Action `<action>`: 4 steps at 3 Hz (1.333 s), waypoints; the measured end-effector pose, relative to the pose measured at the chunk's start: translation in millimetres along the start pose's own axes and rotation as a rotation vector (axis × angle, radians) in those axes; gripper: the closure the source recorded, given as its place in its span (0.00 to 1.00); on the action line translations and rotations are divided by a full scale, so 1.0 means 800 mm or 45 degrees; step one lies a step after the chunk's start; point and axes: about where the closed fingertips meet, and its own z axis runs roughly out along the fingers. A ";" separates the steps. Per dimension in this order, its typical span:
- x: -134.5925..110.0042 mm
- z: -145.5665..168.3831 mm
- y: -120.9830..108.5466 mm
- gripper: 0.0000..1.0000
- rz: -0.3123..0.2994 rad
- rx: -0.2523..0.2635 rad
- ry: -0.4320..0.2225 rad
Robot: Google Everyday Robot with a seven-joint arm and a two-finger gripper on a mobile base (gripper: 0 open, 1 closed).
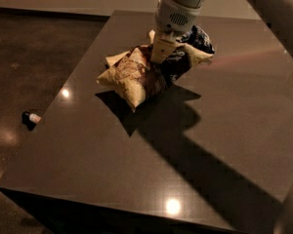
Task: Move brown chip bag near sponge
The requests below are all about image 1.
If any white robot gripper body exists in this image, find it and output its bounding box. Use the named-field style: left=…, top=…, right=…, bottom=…
left=155, top=0, right=199, bottom=36

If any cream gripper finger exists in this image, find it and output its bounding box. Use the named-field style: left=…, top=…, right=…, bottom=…
left=149, top=30, right=180, bottom=64

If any brown sea salt chip bag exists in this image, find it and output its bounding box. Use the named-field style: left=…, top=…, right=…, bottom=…
left=97, top=41, right=215, bottom=111

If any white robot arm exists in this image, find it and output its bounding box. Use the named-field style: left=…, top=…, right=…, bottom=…
left=150, top=0, right=204, bottom=63

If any blue crumpled chip bag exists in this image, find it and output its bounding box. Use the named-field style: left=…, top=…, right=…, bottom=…
left=177, top=25, right=215, bottom=54

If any yellow sponge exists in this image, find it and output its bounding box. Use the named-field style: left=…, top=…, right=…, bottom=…
left=105, top=51, right=128, bottom=66

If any small dark bottle on floor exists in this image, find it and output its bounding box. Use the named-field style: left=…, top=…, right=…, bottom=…
left=21, top=111, right=41, bottom=125

